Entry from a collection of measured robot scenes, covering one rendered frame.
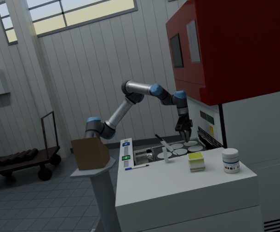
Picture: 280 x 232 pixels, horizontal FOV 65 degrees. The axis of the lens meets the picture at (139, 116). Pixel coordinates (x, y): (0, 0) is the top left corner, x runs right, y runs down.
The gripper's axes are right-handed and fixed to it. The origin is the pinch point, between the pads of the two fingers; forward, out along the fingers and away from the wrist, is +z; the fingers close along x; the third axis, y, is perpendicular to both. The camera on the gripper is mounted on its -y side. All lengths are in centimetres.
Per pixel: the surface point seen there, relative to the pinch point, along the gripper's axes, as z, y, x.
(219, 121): -18.1, -12.6, -27.2
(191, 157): -9.0, -41.5, -18.8
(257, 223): 22, -42, -46
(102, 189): 31, -28, 65
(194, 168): -3.8, -42.9, -20.1
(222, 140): -6.5, -12.6, -27.7
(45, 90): -47, 125, 325
